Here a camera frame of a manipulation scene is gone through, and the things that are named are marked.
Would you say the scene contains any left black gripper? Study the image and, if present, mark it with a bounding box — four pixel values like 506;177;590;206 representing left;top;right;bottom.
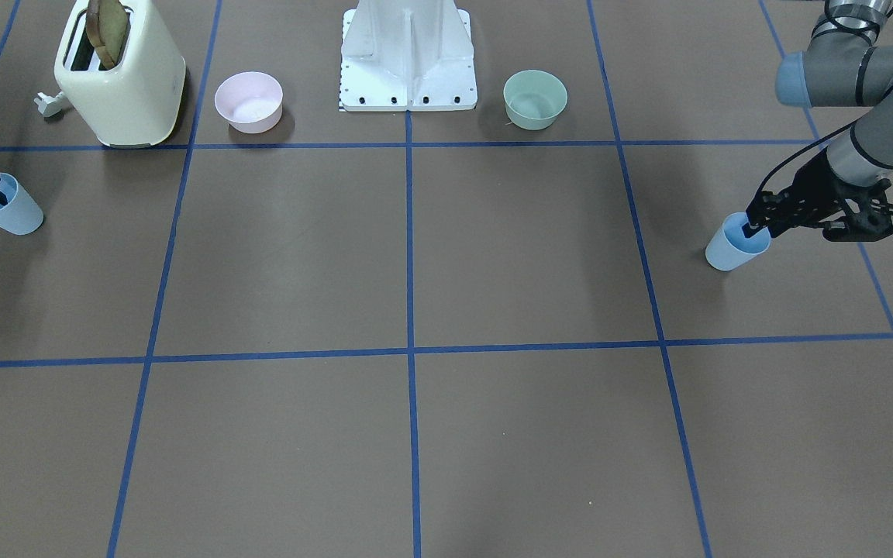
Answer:
742;149;893;243

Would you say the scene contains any light blue cup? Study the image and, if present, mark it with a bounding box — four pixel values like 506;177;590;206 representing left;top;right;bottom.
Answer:
705;212;771;272
0;173;45;236

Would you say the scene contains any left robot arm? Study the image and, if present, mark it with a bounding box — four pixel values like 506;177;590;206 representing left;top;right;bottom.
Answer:
740;1;893;243

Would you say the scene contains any white toaster plug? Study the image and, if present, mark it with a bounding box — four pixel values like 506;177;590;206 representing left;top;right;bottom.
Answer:
34;91;71;118

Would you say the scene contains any cream toaster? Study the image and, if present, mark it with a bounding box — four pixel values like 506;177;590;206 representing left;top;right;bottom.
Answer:
53;1;187;149

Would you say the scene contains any toast slice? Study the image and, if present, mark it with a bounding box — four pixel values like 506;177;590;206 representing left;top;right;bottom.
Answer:
85;0;130;71

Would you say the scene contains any green bowl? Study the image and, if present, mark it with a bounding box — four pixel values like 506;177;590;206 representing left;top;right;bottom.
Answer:
502;68;568;131

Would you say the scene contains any pink bowl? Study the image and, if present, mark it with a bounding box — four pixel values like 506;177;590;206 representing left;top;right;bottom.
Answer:
214;71;284;134

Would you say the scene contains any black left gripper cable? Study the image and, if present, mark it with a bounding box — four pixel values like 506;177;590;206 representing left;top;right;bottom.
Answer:
757;0;893;208

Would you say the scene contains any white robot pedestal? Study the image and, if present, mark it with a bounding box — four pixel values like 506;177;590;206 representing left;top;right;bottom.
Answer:
338;1;478;112

